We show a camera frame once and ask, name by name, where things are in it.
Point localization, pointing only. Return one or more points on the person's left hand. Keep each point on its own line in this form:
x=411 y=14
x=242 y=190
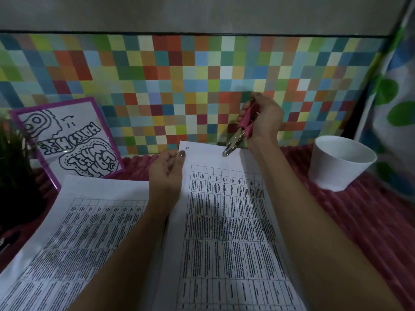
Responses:
x=165 y=181

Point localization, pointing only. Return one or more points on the person's right hand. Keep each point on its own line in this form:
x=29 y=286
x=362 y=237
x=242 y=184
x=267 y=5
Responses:
x=267 y=121

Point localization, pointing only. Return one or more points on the person's right fingers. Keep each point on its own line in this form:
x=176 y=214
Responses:
x=251 y=102

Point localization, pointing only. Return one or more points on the person's left thumb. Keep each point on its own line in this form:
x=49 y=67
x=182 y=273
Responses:
x=180 y=163

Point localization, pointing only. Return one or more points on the punched printed table paper sheet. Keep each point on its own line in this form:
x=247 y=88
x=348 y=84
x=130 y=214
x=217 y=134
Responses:
x=227 y=210

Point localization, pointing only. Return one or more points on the person's left forearm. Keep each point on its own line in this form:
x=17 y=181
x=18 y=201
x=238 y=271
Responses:
x=129 y=255

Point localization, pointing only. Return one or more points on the person's right forearm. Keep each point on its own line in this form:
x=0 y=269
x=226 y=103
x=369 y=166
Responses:
x=311 y=229

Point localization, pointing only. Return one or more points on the white plastic cup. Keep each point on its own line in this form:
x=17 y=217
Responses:
x=340 y=165

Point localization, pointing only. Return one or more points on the purple framed line drawing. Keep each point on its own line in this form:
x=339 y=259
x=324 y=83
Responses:
x=71 y=139

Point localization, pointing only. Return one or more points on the white curtain with coloured dots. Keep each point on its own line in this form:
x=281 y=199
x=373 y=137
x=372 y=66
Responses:
x=394 y=110

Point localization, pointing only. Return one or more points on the green plant in black pot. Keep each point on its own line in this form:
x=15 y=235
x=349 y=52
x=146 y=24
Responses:
x=16 y=178

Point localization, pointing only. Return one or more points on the red ribbed fleece cloth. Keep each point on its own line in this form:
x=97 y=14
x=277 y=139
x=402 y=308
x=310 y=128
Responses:
x=363 y=223

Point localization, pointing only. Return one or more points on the multicoloured checkered wall panel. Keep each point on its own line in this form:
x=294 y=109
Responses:
x=181 y=80

